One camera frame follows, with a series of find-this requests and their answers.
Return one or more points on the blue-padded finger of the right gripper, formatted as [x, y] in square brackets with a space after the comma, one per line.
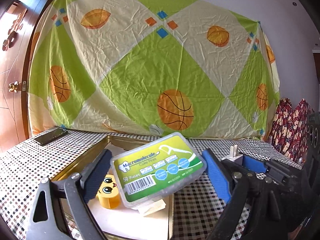
[253, 164]

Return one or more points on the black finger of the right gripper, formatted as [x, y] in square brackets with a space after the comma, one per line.
[239, 173]

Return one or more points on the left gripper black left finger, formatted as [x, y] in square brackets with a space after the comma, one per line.
[94, 173]

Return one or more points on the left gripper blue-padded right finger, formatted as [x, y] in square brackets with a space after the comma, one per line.
[219, 177]

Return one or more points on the white USB charger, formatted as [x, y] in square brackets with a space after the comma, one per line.
[235, 155]

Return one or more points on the yellow cartoon face toy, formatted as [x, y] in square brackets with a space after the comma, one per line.
[108, 193]

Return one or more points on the green dental floss box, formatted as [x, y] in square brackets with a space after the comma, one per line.
[155, 170]

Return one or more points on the red floral cloth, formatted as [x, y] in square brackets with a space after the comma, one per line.
[289, 130]

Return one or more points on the gold metal tin box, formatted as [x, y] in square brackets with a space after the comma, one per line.
[117, 221]

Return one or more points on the black smartphone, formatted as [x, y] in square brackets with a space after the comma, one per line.
[50, 136]

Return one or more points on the brass door knob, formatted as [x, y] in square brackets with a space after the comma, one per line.
[17, 87]

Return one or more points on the basketball print bedsheet backdrop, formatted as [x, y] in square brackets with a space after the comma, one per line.
[152, 67]

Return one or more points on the wooden door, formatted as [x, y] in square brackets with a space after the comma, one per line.
[19, 19]

